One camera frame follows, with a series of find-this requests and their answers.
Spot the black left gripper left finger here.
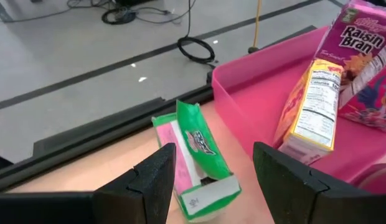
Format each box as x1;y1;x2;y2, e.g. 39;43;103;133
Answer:
93;142;177;224

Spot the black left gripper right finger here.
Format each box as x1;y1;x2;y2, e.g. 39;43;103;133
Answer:
253;142;371;224

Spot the green cereal box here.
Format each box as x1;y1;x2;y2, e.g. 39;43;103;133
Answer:
151;100;243;223

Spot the yellow cereal box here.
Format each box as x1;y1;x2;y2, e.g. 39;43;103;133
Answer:
272;58;345;166

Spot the purple Raisin Bran cereal box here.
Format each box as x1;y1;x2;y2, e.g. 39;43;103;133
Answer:
314;0;386;86

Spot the red plastic bin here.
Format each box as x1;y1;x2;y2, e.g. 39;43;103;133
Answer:
211;26;386;187

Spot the black aluminium table frame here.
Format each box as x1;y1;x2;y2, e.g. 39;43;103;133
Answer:
0;70;215;193

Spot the black coiled hanging cable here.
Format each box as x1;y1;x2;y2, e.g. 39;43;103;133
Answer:
176;0;217;70

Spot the yellow hanging cable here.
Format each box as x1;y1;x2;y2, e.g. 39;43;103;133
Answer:
248;0;264;54

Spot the black floor cable bundle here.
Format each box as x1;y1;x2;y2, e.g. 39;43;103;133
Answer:
67;0;197;26

